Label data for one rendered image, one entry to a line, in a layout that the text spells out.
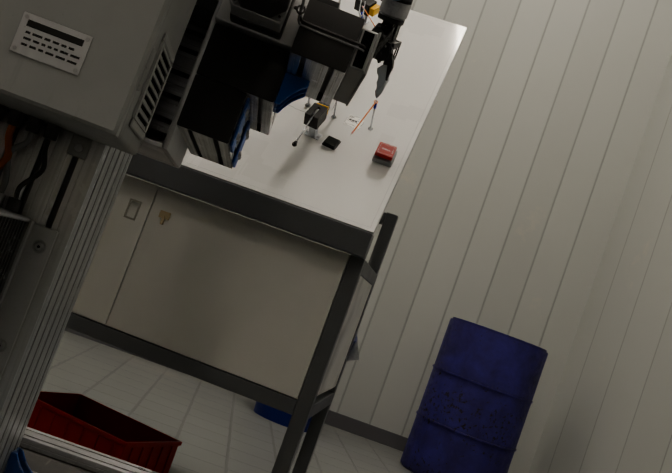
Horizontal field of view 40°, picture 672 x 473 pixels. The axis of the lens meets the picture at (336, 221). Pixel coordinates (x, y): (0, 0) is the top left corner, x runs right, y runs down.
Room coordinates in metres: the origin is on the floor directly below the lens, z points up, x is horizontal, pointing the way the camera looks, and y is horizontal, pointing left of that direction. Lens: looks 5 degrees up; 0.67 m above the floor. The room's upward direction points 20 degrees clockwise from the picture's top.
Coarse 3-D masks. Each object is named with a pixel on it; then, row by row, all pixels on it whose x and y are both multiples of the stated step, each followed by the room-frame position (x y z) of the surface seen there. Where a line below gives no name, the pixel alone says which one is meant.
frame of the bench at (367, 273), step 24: (360, 264) 2.37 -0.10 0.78; (72, 312) 2.49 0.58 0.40; (336, 312) 2.37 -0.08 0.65; (96, 336) 2.45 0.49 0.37; (120, 336) 2.44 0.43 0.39; (336, 336) 2.37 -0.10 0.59; (168, 360) 2.42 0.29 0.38; (192, 360) 2.41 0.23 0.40; (312, 360) 2.37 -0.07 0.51; (216, 384) 2.40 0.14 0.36; (240, 384) 2.39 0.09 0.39; (312, 384) 2.37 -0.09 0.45; (336, 384) 2.92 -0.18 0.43; (288, 408) 2.37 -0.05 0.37; (312, 408) 2.41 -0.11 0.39; (288, 432) 2.37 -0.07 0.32; (312, 432) 2.93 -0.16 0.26; (288, 456) 2.37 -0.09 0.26
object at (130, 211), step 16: (128, 176) 2.46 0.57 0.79; (128, 192) 2.46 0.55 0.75; (144, 192) 2.45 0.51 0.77; (112, 208) 2.46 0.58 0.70; (128, 208) 2.46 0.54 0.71; (144, 208) 2.45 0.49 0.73; (112, 224) 2.46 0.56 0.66; (128, 224) 2.46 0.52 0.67; (144, 224) 2.46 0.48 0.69; (112, 240) 2.46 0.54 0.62; (128, 240) 2.45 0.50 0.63; (96, 256) 2.46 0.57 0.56; (112, 256) 2.46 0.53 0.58; (128, 256) 2.45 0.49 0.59; (96, 272) 2.46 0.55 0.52; (112, 272) 2.45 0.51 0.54; (96, 288) 2.46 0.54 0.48; (112, 288) 2.45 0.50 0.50; (80, 304) 2.46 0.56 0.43; (96, 304) 2.46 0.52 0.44; (112, 304) 2.45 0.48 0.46; (96, 320) 2.45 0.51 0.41
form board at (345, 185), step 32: (352, 0) 2.98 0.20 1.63; (416, 32) 2.91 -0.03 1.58; (448, 32) 2.93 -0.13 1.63; (416, 64) 2.80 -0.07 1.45; (448, 64) 2.82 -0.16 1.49; (384, 96) 2.69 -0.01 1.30; (416, 96) 2.70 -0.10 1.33; (288, 128) 2.55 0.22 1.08; (320, 128) 2.56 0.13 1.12; (352, 128) 2.58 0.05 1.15; (384, 128) 2.60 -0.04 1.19; (416, 128) 2.61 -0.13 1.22; (192, 160) 2.43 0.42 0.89; (256, 160) 2.45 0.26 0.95; (288, 160) 2.47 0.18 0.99; (320, 160) 2.48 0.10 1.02; (352, 160) 2.50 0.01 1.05; (256, 192) 2.39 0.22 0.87; (288, 192) 2.39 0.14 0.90; (320, 192) 2.41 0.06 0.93; (352, 192) 2.42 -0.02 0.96; (384, 192) 2.43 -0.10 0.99; (352, 224) 2.35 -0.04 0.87
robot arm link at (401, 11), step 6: (384, 0) 2.27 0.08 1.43; (390, 0) 2.25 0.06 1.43; (384, 6) 2.27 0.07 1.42; (390, 6) 2.25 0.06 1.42; (396, 6) 2.25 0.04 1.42; (402, 6) 2.25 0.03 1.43; (408, 6) 2.26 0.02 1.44; (384, 12) 2.27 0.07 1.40; (390, 12) 2.26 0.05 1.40; (396, 12) 2.26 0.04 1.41; (402, 12) 2.26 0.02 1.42; (408, 12) 2.28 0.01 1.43; (396, 18) 2.27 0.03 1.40; (402, 18) 2.27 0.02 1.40
